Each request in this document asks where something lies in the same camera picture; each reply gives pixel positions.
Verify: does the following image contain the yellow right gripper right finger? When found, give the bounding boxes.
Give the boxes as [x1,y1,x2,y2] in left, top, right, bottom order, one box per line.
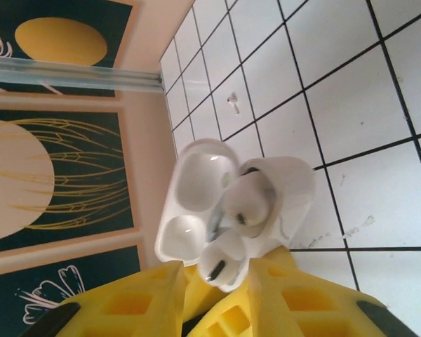
[192,245,413,337]

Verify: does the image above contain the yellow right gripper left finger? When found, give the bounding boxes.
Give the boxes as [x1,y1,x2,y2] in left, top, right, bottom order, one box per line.
[27,261,215,337]

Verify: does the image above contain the white wireless earbud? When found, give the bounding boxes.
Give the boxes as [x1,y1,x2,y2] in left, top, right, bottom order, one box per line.
[225,91,241,115]
[224,168,279,229]
[198,231,254,293]

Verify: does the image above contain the white earbud charging case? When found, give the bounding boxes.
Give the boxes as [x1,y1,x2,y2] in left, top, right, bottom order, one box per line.
[154,138,319,263]

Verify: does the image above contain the aluminium corner post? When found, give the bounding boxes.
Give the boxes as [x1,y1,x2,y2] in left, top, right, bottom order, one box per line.
[0,55,164,95]

